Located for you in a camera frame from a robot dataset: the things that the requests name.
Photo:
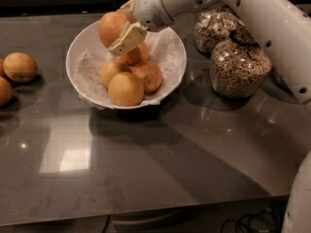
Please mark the front glass cereal jar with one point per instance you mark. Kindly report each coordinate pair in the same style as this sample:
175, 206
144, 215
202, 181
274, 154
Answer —
239, 65

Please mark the white paper bowl liner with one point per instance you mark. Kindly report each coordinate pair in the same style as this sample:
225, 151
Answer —
165, 52

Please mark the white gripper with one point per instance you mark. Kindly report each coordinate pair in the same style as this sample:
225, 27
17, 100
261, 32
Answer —
150, 9

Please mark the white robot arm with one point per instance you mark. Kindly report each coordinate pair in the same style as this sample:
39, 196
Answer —
281, 29

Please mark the orange at bowl front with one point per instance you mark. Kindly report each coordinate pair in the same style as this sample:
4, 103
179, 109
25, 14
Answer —
126, 89

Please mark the orange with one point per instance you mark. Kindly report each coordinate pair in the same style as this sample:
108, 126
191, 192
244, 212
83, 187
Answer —
126, 89
6, 91
110, 69
139, 54
150, 75
111, 26
20, 67

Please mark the black box under table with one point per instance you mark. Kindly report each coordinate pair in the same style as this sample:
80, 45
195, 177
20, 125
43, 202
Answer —
278, 210

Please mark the back left glass cereal jar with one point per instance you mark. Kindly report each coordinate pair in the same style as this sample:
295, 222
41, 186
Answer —
212, 27

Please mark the white bowl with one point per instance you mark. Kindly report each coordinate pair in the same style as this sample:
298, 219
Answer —
171, 59

